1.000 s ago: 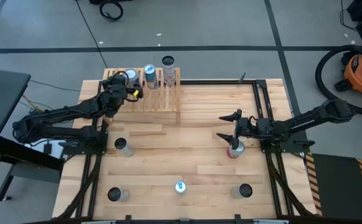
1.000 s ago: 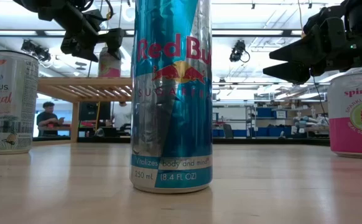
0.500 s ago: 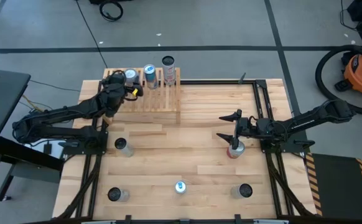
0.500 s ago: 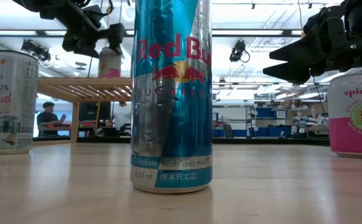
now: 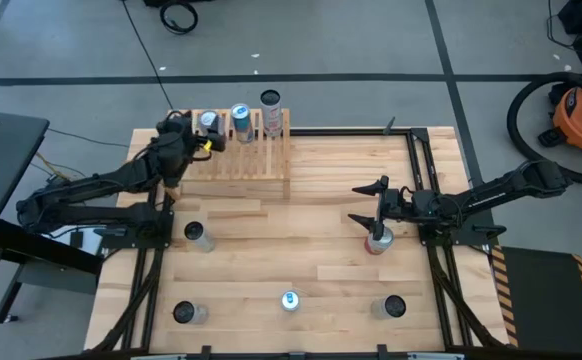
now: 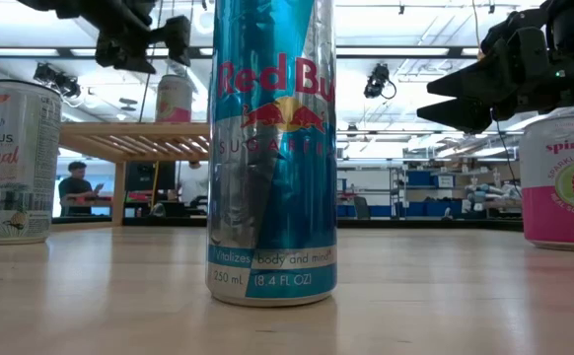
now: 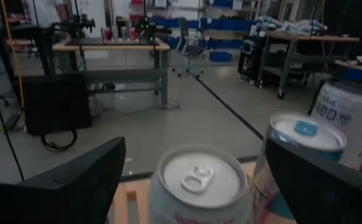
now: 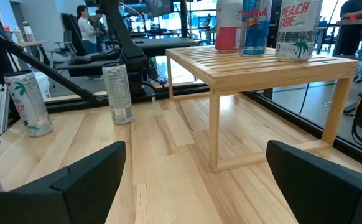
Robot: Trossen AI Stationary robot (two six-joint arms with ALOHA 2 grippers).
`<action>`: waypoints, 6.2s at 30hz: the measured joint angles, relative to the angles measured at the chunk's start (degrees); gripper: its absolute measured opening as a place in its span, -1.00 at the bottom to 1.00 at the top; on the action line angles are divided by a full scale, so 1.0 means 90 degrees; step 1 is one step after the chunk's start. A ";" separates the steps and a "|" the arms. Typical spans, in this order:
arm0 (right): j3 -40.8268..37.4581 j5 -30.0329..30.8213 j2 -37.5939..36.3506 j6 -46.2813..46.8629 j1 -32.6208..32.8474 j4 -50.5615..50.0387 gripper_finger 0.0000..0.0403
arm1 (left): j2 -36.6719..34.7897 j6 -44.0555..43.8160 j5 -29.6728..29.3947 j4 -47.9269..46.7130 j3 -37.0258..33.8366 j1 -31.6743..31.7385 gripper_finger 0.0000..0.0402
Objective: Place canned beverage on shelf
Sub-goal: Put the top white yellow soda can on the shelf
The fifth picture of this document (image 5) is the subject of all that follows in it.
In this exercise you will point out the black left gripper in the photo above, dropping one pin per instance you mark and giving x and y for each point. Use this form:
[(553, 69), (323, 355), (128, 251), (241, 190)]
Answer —
[(186, 140)]

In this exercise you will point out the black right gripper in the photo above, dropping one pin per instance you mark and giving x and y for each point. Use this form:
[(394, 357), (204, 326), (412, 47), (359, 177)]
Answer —
[(401, 206)]

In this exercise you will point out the pink white Spindrift can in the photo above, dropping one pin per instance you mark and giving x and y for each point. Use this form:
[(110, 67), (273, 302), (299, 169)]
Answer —
[(378, 246), (208, 120)]

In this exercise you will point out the white Celsius Peach Vibe can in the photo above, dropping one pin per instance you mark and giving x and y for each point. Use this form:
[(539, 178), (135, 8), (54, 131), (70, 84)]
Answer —
[(272, 122)]

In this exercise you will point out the white slim can black lid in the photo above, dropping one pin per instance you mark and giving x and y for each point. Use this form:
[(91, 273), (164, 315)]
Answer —
[(381, 307)]

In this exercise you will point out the white Celsius tropical can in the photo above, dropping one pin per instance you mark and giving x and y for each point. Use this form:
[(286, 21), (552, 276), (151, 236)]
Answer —
[(196, 314), (203, 242)]

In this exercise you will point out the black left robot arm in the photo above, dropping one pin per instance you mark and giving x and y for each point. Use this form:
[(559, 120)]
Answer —
[(96, 180)]

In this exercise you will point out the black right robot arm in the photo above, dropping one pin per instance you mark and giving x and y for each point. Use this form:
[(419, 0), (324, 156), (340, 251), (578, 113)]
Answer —
[(496, 192)]

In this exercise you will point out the wooden slatted shelf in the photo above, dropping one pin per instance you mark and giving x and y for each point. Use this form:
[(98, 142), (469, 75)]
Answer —
[(251, 165)]

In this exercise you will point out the blue silver Red Bull can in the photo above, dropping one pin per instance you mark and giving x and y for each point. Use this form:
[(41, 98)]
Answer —
[(243, 130), (290, 301)]

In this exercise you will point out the silver aluminium extrusion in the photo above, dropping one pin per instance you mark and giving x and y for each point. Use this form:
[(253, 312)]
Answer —
[(436, 357), (156, 357)]

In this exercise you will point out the white panel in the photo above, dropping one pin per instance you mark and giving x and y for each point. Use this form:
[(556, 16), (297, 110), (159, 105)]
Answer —
[(91, 246)]

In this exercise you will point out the black power adapter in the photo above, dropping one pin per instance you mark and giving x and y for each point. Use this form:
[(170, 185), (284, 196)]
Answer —
[(76, 239)]

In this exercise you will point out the black mat hazard stripes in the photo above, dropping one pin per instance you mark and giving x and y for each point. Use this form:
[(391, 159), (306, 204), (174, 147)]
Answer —
[(541, 300)]

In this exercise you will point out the black desk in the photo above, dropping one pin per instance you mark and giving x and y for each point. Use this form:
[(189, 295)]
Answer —
[(1, 165)]

